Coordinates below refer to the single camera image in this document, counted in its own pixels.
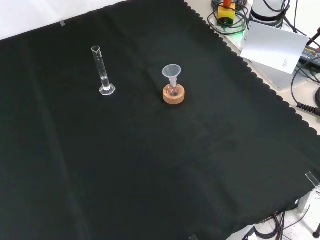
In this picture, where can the clear glass graduated cylinder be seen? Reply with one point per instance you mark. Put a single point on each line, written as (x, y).
(105, 82)

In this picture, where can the black scalloped table cloth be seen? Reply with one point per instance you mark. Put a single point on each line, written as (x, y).
(150, 150)

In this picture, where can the small round-bottom glass flask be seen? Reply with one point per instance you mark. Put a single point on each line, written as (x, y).
(173, 90)

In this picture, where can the clear plastic funnel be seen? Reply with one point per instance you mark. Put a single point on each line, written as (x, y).
(171, 70)

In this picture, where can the clear tape strip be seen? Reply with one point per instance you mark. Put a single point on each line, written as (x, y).
(313, 178)
(62, 23)
(193, 237)

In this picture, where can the yellow emergency stop button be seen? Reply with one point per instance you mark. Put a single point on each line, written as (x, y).
(226, 13)

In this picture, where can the white paper card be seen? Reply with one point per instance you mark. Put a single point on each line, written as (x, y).
(272, 45)

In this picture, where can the black power adapter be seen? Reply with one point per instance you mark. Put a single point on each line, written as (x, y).
(311, 56)

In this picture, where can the black tripod leg red foot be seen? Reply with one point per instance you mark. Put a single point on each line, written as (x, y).
(317, 232)

